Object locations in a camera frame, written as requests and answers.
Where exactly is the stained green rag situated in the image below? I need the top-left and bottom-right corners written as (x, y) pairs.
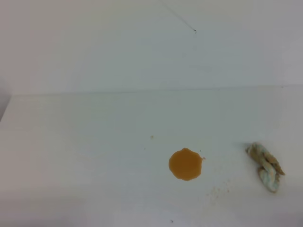
top-left (245, 142), bottom-right (285, 193)

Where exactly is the brown coffee stain puddle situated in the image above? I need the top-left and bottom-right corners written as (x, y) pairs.
top-left (169, 148), bottom-right (205, 181)

